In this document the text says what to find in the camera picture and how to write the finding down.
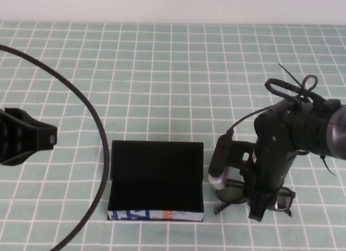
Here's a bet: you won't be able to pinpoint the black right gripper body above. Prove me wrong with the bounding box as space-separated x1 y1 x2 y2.
243 98 300 194

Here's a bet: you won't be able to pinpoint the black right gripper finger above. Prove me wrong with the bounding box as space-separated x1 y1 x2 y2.
248 191 274 222

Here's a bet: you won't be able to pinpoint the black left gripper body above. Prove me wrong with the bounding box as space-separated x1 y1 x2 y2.
0 107 58 167

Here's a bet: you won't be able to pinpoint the black framed glasses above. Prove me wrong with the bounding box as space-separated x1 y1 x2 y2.
215 179 296 217

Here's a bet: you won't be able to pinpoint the black printed glasses case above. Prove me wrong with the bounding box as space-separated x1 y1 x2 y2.
107 139 205 222

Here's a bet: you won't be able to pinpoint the black zip tie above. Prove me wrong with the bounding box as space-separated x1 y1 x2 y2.
279 63 309 100
320 155 338 178

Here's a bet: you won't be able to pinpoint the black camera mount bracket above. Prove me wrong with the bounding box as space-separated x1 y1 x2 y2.
231 140 257 179

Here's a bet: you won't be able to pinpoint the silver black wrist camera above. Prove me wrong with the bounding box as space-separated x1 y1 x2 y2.
208 134 235 191

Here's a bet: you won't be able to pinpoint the thick black cable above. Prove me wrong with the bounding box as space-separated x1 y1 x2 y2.
0 44 110 251

